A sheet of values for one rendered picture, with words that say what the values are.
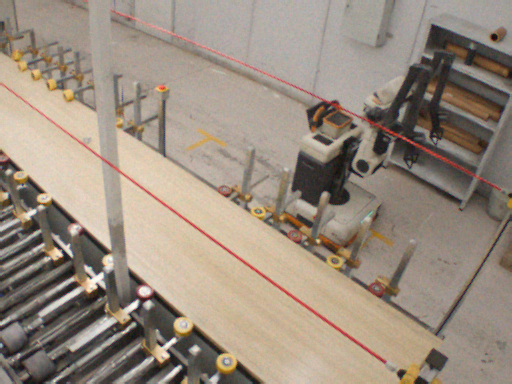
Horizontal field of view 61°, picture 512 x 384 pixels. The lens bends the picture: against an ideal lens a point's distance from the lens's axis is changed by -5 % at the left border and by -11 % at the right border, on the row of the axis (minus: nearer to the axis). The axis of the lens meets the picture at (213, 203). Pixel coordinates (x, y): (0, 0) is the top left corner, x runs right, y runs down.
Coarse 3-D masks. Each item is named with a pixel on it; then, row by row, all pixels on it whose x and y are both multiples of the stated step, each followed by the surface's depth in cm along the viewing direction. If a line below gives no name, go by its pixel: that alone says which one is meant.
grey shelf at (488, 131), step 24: (432, 24) 366; (456, 24) 352; (432, 48) 381; (480, 48) 370; (504, 48) 321; (456, 72) 396; (480, 72) 351; (504, 96) 373; (456, 120) 417; (480, 120) 361; (504, 120) 346; (432, 144) 447; (456, 144) 400; (384, 168) 452; (432, 168) 435; (456, 168) 439; (480, 168) 378; (456, 192) 408
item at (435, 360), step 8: (432, 352) 87; (424, 360) 86; (432, 360) 85; (440, 360) 85; (392, 368) 90; (408, 368) 90; (416, 368) 88; (424, 368) 85; (432, 368) 86; (440, 368) 84; (400, 376) 89; (408, 376) 86; (416, 376) 86; (424, 376) 84; (432, 376) 84
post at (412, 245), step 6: (414, 240) 206; (408, 246) 208; (414, 246) 206; (408, 252) 209; (402, 258) 214; (408, 258) 211; (402, 264) 215; (402, 270) 217; (396, 276) 221; (396, 282) 222; (384, 294) 231; (384, 300) 233
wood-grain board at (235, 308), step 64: (0, 64) 381; (0, 128) 303; (64, 128) 306; (64, 192) 256; (128, 192) 259; (192, 192) 263; (128, 256) 223; (192, 256) 226; (256, 256) 229; (192, 320) 198; (256, 320) 200; (320, 320) 201; (384, 320) 202
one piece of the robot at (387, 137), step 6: (396, 120) 310; (384, 126) 298; (390, 126) 307; (396, 126) 309; (402, 126) 310; (378, 132) 301; (384, 132) 301; (396, 132) 303; (402, 132) 304; (378, 138) 303; (384, 138) 299; (390, 138) 296; (396, 138) 299; (378, 144) 305; (384, 144) 302; (372, 150) 311; (378, 150) 307; (384, 150) 304
